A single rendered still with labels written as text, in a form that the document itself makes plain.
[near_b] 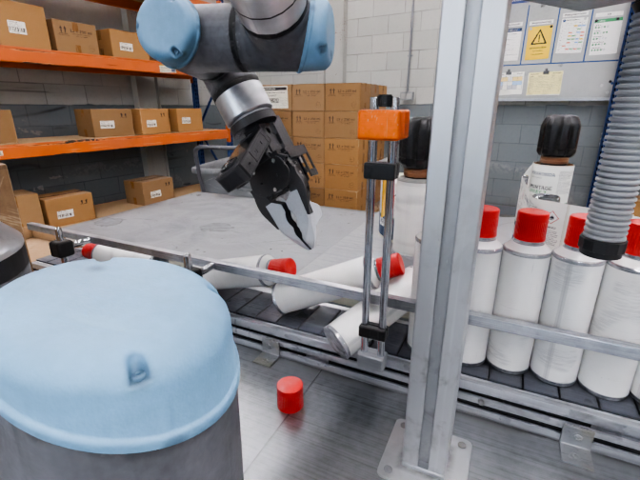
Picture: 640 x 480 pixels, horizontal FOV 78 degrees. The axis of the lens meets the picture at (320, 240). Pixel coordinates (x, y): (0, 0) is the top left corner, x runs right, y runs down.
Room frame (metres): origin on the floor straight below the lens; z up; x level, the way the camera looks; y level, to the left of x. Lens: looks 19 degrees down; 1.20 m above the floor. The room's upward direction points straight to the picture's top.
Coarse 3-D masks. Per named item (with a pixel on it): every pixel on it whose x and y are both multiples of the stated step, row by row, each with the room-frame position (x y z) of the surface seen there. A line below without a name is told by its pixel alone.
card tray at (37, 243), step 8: (24, 232) 1.07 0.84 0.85; (32, 232) 1.09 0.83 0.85; (40, 232) 1.07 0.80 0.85; (32, 240) 1.06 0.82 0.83; (40, 240) 1.06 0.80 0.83; (48, 240) 1.06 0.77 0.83; (32, 248) 1.00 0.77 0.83; (40, 248) 1.00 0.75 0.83; (48, 248) 1.00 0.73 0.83; (32, 256) 0.94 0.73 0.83; (40, 256) 0.94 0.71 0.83
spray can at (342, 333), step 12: (396, 276) 0.52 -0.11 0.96; (408, 276) 0.52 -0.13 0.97; (396, 288) 0.50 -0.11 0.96; (408, 288) 0.50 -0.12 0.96; (348, 312) 0.48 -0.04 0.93; (360, 312) 0.47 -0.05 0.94; (372, 312) 0.47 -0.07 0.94; (396, 312) 0.48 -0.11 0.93; (336, 324) 0.46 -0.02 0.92; (348, 324) 0.46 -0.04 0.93; (336, 336) 0.44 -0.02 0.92; (348, 336) 0.44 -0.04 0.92; (360, 336) 0.45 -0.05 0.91; (336, 348) 0.47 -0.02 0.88; (348, 348) 0.44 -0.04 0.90; (360, 348) 0.45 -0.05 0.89
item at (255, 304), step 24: (240, 288) 0.66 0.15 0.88; (240, 312) 0.57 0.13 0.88; (264, 312) 0.57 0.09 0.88; (288, 312) 0.57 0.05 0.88; (312, 312) 0.57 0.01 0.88; (336, 312) 0.57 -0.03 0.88; (504, 384) 0.40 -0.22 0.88; (528, 384) 0.40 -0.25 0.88; (576, 384) 0.40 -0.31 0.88; (600, 408) 0.36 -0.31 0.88; (624, 408) 0.36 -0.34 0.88
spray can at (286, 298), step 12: (396, 252) 0.53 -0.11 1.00; (348, 264) 0.54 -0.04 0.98; (360, 264) 0.52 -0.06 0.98; (372, 264) 0.52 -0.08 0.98; (396, 264) 0.51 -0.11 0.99; (312, 276) 0.55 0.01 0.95; (324, 276) 0.54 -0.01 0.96; (336, 276) 0.53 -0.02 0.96; (348, 276) 0.52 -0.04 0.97; (360, 276) 0.51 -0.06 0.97; (372, 276) 0.51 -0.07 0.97; (276, 288) 0.56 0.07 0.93; (288, 288) 0.55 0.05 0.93; (360, 288) 0.52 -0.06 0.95; (372, 288) 0.52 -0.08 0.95; (276, 300) 0.55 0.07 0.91; (288, 300) 0.54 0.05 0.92; (300, 300) 0.54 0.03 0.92; (312, 300) 0.53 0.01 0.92; (324, 300) 0.53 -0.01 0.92
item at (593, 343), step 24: (96, 240) 0.71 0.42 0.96; (120, 240) 0.69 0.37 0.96; (192, 264) 0.61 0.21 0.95; (216, 264) 0.58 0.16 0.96; (240, 264) 0.58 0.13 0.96; (312, 288) 0.51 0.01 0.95; (336, 288) 0.49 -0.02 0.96; (480, 312) 0.42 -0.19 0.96; (528, 336) 0.39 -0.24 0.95; (552, 336) 0.38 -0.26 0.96; (576, 336) 0.37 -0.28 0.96; (600, 336) 0.37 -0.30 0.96
